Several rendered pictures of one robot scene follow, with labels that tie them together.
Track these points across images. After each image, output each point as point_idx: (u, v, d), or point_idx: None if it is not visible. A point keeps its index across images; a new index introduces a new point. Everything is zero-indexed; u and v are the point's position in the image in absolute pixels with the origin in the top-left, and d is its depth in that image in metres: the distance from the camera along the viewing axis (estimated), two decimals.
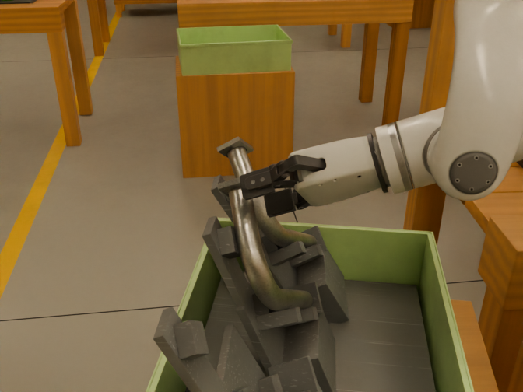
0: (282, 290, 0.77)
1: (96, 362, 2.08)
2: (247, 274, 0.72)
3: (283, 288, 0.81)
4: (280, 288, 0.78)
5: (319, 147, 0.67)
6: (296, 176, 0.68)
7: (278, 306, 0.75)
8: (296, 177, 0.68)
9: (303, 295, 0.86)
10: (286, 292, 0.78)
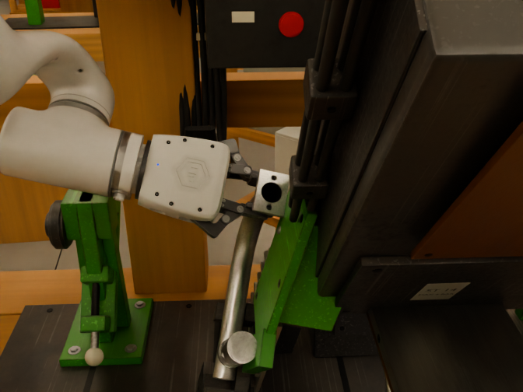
0: (234, 261, 0.82)
1: None
2: None
3: (236, 288, 0.80)
4: (237, 271, 0.81)
5: (198, 138, 0.71)
6: None
7: None
8: None
9: (220, 332, 0.79)
10: (231, 269, 0.82)
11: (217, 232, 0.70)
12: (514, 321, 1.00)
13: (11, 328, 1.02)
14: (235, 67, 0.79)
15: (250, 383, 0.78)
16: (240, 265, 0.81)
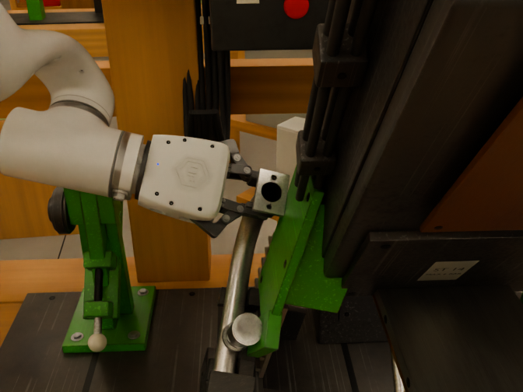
0: (233, 263, 0.81)
1: None
2: None
3: (236, 290, 0.80)
4: (236, 272, 0.81)
5: (198, 138, 0.71)
6: (227, 167, 0.74)
7: None
8: None
9: (219, 334, 0.78)
10: (230, 271, 0.81)
11: (217, 232, 0.70)
12: None
13: (13, 316, 1.01)
14: (240, 49, 0.79)
15: (254, 368, 0.77)
16: (240, 267, 0.81)
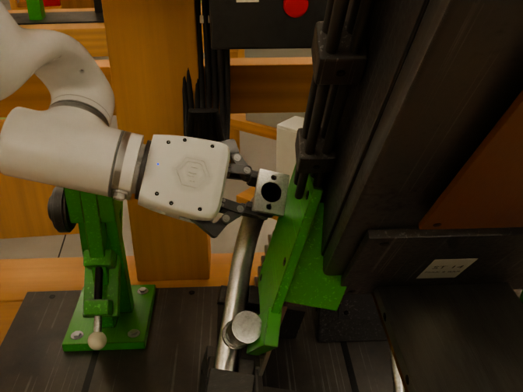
0: (234, 263, 0.82)
1: None
2: None
3: (236, 290, 0.80)
4: (237, 272, 0.81)
5: (198, 138, 0.71)
6: (227, 166, 0.74)
7: None
8: None
9: (219, 334, 0.78)
10: (231, 271, 0.81)
11: (217, 232, 0.70)
12: None
13: (13, 314, 1.01)
14: (239, 47, 0.79)
15: (254, 365, 0.77)
16: (240, 267, 0.81)
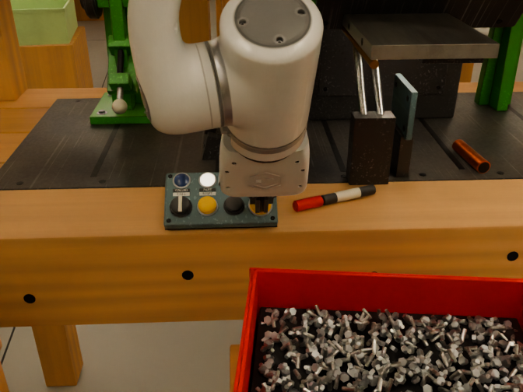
0: None
1: None
2: None
3: None
4: None
5: (307, 173, 0.64)
6: None
7: None
8: None
9: None
10: None
11: None
12: (472, 105, 1.19)
13: None
14: None
15: None
16: None
